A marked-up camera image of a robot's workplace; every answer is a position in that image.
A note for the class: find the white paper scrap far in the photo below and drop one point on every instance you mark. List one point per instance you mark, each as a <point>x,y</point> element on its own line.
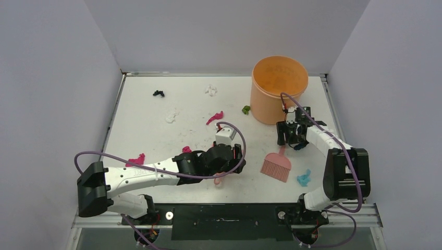
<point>211,90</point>

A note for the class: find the small magenta paper scrap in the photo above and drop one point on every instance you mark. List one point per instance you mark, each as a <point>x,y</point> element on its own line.
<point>186,149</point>

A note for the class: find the magenta paper scrap centre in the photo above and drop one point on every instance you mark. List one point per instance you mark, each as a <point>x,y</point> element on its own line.
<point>217,116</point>

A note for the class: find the pink plastic dustpan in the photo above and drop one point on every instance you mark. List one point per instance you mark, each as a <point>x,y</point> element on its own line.
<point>218,178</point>

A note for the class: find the pink plastic hand brush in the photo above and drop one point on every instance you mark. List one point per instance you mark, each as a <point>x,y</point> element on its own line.
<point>277,165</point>

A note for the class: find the cyan paper scrap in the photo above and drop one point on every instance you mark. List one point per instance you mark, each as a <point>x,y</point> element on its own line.
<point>305,178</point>

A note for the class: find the dark blue paper scrap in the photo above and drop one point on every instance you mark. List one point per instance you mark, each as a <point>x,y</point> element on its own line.
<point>300,146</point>

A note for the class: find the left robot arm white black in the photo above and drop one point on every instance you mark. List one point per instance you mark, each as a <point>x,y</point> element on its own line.
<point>102,188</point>

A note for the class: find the white paper scrap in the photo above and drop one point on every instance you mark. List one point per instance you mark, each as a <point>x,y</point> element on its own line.
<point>171,116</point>
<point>211,90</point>

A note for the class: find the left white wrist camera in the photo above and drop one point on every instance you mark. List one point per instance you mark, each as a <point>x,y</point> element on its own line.
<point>225,136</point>

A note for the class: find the green paper scrap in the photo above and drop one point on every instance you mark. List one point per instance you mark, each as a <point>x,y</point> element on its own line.
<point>246,109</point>

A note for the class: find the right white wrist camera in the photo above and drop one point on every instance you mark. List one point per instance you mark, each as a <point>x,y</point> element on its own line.
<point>290,116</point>

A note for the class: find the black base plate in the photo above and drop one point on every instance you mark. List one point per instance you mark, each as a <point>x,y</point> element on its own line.
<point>241,221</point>

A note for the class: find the magenta paper scrap left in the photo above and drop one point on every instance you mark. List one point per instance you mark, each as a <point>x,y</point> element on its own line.
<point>139,160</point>

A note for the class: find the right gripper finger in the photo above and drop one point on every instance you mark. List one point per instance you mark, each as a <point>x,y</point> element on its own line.
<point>281,127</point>
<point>293,138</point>

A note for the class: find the white paper scrap left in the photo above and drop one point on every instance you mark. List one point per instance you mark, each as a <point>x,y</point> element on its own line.
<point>171,116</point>

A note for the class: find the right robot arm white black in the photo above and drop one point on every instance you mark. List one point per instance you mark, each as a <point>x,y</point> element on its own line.
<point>346,179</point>

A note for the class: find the black paper scrap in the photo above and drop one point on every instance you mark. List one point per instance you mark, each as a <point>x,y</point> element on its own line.
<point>159,93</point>

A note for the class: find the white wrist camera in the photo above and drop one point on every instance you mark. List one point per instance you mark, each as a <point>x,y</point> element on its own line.
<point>225,136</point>
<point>290,116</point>

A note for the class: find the orange plastic bucket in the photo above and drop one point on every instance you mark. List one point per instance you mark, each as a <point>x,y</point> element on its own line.
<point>270,77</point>

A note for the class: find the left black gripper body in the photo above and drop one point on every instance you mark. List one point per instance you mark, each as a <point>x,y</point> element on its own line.
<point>235,149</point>

